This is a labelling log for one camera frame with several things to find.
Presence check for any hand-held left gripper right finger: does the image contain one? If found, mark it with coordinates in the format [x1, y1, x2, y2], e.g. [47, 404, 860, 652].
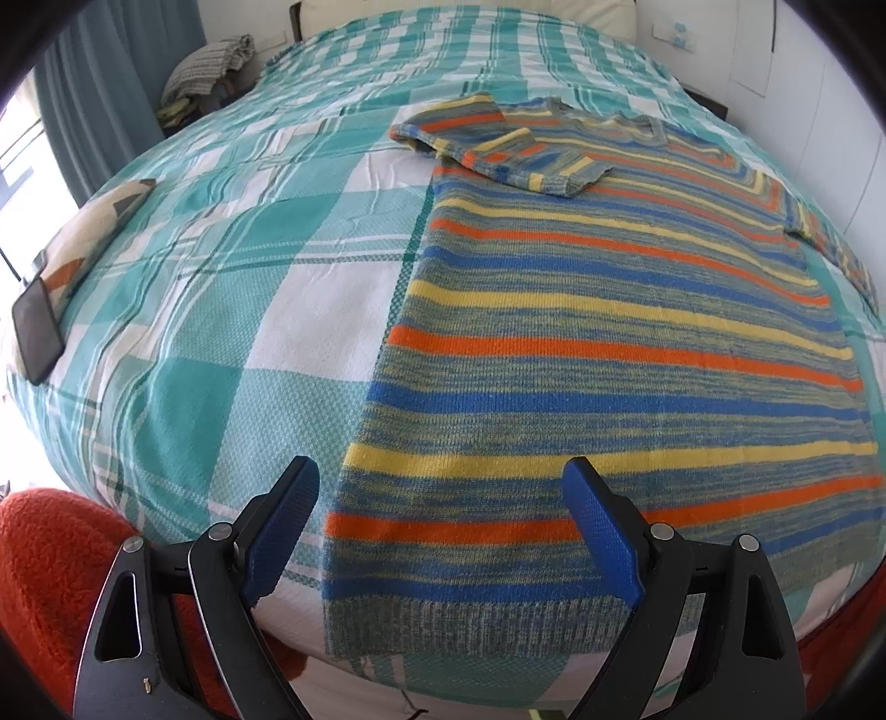
[562, 457, 807, 720]

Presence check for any cream padded headboard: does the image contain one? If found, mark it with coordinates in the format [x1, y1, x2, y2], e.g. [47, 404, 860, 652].
[289, 0, 638, 43]

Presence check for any white wardrobe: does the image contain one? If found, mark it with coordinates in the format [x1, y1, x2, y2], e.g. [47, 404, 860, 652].
[727, 0, 886, 229]

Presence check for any black phone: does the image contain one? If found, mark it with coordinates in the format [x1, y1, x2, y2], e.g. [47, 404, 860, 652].
[12, 277, 65, 385]

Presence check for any striped knit sweater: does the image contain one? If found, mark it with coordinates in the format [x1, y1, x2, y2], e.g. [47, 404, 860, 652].
[320, 93, 882, 659]

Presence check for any patterned pillow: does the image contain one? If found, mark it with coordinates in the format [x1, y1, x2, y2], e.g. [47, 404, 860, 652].
[7, 178, 159, 385]

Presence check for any dark nightstand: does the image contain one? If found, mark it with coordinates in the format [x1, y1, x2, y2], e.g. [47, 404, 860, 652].
[682, 86, 729, 119]

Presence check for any red fleece clothing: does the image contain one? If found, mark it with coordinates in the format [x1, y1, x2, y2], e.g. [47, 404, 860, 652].
[0, 488, 306, 720]

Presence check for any blue curtain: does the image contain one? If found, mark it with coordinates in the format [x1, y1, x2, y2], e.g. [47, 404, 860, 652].
[31, 0, 209, 209]

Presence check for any teal white plaid blanket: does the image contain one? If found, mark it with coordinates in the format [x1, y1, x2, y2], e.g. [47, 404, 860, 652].
[7, 7, 886, 714]

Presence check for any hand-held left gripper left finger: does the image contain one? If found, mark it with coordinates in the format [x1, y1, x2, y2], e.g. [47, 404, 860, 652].
[73, 455, 321, 720]

